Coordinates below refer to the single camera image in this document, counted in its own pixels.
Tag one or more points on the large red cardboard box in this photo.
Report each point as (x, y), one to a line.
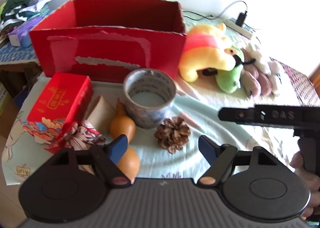
(112, 48)

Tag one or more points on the black charger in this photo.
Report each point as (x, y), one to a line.
(241, 19)

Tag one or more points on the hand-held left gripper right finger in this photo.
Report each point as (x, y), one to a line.
(207, 148)

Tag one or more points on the blue floral cloth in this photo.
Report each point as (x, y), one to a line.
(15, 53)

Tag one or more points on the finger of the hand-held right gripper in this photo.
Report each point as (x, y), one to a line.
(237, 115)

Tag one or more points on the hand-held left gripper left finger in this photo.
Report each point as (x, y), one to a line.
(120, 146)

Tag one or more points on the clear tape roll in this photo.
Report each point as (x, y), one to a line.
(140, 118)

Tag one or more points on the purple tissue pack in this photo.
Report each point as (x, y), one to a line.
(25, 33)

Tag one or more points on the floral cloth pouch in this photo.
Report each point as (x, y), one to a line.
(82, 135)

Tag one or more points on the yellow plush bear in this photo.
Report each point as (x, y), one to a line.
(202, 55)

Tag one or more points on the small red gift box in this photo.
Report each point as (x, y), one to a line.
(57, 98)

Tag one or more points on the dark patterned cloth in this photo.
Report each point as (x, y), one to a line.
(297, 83)

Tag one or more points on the pile of clothes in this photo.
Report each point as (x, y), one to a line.
(22, 0)

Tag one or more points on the green plush toy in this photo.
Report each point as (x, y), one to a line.
(227, 80)

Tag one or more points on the person's right hand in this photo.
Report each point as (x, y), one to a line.
(297, 164)

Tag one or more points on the pale green bear print sheet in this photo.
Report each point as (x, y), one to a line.
(200, 103)

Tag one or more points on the orange gourd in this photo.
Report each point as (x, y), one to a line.
(122, 125)

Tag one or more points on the brown pine cone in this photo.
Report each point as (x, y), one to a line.
(172, 134)

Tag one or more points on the white power strip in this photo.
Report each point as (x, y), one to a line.
(240, 29)

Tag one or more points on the purple and white plush toy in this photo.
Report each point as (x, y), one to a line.
(260, 83)

